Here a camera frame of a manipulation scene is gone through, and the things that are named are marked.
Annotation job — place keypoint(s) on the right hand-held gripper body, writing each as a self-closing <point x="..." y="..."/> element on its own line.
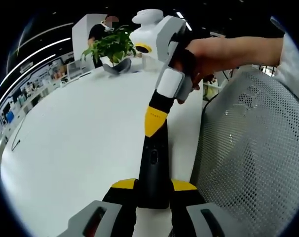
<point x="147" y="34"/>

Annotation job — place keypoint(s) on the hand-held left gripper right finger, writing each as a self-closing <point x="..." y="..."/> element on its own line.
<point x="189" y="219"/>

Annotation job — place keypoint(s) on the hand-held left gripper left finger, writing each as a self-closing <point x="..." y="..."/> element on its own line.
<point x="100" y="219"/>

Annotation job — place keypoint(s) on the black remote control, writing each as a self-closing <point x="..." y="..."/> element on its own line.
<point x="153" y="160"/>

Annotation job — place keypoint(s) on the person's right hand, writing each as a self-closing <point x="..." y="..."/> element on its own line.
<point x="211" y="54"/>

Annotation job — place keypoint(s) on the potted green plant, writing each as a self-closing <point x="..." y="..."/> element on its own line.
<point x="110" y="44"/>

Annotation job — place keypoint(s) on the dark grey curved headset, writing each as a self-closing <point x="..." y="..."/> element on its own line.
<point x="117" y="67"/>

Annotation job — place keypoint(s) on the grey mesh chair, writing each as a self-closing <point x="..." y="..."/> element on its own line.
<point x="250" y="148"/>

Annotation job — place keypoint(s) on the person's white shirt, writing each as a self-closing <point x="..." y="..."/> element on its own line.
<point x="296" y="64"/>

